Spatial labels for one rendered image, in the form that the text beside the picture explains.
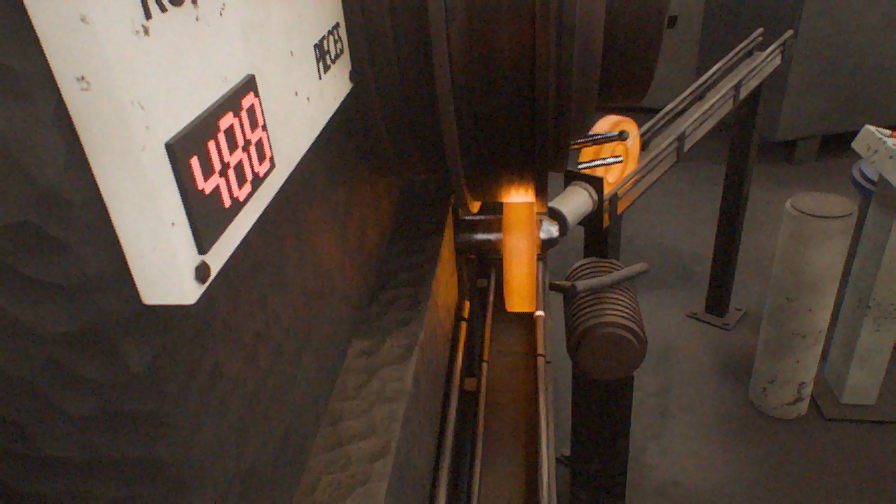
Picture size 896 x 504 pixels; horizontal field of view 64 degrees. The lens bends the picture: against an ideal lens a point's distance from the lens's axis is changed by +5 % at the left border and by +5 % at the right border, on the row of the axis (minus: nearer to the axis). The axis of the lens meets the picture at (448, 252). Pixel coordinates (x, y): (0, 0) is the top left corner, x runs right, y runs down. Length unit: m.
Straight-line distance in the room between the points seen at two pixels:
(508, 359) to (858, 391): 1.16
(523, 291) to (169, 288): 0.49
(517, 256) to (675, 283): 1.53
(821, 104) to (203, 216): 2.81
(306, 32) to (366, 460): 0.26
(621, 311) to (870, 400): 0.86
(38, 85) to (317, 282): 0.26
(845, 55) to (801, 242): 1.49
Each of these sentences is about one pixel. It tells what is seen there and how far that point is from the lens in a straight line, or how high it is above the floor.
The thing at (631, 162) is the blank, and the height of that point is 0.69.
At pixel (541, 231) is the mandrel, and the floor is 0.84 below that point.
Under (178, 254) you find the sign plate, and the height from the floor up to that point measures 1.08.
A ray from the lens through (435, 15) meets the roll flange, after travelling 0.44.
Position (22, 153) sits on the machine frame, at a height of 1.12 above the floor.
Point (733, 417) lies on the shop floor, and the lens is 1.78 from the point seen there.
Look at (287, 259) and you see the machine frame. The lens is 0.41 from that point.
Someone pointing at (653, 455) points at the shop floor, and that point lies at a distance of 1.66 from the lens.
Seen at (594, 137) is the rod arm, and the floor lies 0.90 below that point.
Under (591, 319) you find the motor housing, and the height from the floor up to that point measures 0.53.
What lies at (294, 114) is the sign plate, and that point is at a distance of 0.37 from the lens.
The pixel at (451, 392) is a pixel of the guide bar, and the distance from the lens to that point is 0.66.
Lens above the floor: 1.20
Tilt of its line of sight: 31 degrees down
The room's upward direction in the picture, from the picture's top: 5 degrees counter-clockwise
